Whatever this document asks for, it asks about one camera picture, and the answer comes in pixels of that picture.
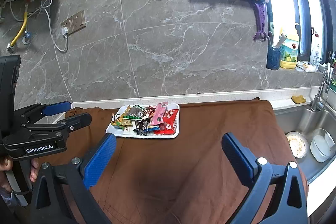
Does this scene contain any gold foil snack packet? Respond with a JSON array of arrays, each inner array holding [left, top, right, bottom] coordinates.
[[121, 119, 132, 126]]

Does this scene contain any orange cartoon snack packet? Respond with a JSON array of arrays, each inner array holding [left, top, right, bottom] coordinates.
[[120, 106, 131, 122]]

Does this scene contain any black sesame snack packet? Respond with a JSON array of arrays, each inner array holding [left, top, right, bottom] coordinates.
[[134, 119, 150, 136]]

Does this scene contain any pink wafer snack packet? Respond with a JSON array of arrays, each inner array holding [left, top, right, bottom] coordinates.
[[150, 102, 168, 126]]

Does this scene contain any red Mylikes chocolate bag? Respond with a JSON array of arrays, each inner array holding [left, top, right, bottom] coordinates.
[[161, 109, 179, 135]]

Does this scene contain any panda cartoon snack packet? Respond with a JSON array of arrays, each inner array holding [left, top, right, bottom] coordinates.
[[111, 114, 121, 128]]

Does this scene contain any white long snack pouch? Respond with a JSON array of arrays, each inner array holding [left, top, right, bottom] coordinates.
[[123, 121, 136, 135]]

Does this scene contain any brown patterned snack packet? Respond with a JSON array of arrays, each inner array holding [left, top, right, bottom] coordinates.
[[141, 106, 156, 119]]

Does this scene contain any blue Tipo cake packet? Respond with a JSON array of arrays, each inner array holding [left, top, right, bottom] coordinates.
[[144, 126, 160, 132]]

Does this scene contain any grey sleeve forearm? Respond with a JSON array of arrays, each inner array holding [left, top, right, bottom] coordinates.
[[0, 188, 20, 213]]

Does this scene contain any person's left hand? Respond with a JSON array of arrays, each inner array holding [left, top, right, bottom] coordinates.
[[0, 156, 40, 193]]

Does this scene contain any dirty metal bowl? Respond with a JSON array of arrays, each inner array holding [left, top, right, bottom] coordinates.
[[286, 131, 309, 159]]

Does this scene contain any white plastic container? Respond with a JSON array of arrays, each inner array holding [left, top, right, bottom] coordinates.
[[310, 128, 335, 163]]

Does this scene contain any white plastic tray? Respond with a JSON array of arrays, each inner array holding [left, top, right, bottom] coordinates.
[[105, 102, 180, 139]]

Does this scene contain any steel kitchen sink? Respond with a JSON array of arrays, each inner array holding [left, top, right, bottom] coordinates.
[[275, 106, 335, 183]]

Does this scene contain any brown tablecloth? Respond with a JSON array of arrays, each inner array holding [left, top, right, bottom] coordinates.
[[36, 99, 309, 224]]

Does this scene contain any yellow sponge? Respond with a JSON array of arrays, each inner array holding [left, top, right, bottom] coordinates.
[[291, 94, 306, 104]]

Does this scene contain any chrome faucet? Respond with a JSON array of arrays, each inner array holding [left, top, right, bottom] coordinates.
[[310, 63, 333, 112]]

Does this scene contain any blue utensil cup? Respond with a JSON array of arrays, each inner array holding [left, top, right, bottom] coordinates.
[[266, 46, 281, 71]]

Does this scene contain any green dish soap bottle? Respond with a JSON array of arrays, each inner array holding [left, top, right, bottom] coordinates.
[[280, 32, 299, 69]]

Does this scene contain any purple peeler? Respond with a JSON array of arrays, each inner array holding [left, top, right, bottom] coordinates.
[[253, 2, 268, 41]]

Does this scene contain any yellow gas hose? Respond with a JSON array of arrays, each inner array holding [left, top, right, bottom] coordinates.
[[6, 11, 29, 54]]

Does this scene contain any wall power socket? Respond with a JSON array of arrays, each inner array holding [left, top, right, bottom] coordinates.
[[61, 10, 86, 35]]

